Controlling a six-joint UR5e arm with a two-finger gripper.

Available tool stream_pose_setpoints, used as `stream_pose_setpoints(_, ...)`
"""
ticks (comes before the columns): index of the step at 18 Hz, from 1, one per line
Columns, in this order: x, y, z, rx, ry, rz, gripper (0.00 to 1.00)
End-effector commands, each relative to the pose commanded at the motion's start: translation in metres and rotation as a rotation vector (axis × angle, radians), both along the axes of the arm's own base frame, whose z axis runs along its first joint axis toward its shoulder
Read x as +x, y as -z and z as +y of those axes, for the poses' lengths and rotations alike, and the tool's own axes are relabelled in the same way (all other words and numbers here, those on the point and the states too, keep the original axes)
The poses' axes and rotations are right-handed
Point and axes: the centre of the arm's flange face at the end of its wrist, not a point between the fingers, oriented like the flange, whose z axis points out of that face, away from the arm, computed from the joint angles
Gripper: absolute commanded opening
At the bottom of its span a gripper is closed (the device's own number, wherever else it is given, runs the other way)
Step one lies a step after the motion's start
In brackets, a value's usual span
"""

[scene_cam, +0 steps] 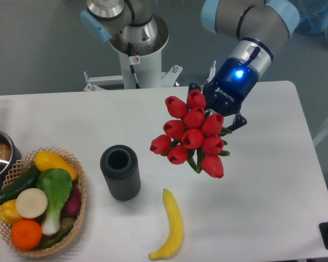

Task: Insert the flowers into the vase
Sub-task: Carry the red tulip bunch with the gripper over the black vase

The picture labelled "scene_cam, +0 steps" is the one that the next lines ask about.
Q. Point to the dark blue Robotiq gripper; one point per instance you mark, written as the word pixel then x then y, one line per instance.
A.
pixel 228 89

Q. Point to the red tulip bouquet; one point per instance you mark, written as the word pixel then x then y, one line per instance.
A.
pixel 194 135

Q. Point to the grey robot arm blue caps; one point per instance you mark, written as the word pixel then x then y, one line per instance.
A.
pixel 261 28

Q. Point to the dark grey ribbed vase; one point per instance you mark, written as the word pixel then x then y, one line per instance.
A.
pixel 119 166

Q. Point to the yellow banana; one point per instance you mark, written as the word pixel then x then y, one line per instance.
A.
pixel 176 229

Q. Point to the blue plastic bag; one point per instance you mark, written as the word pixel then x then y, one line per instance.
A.
pixel 313 17

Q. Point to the purple sweet potato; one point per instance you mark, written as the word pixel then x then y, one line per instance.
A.
pixel 73 204

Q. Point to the green bok choy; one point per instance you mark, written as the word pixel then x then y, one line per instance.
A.
pixel 57 186

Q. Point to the yellow squash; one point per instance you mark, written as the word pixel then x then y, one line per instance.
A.
pixel 45 160

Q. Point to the woven wicker basket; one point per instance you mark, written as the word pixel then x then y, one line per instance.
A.
pixel 17 170

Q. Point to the dark green cucumber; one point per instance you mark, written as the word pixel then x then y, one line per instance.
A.
pixel 27 180

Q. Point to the white round radish slice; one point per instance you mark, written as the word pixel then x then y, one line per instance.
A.
pixel 31 203

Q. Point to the green chili pepper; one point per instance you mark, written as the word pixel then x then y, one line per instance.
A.
pixel 58 238

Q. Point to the orange fruit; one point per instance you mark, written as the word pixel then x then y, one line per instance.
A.
pixel 26 234

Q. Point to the yellow bell pepper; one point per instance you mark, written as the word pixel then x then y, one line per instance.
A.
pixel 9 213

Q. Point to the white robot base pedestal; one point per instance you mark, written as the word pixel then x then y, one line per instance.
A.
pixel 140 55

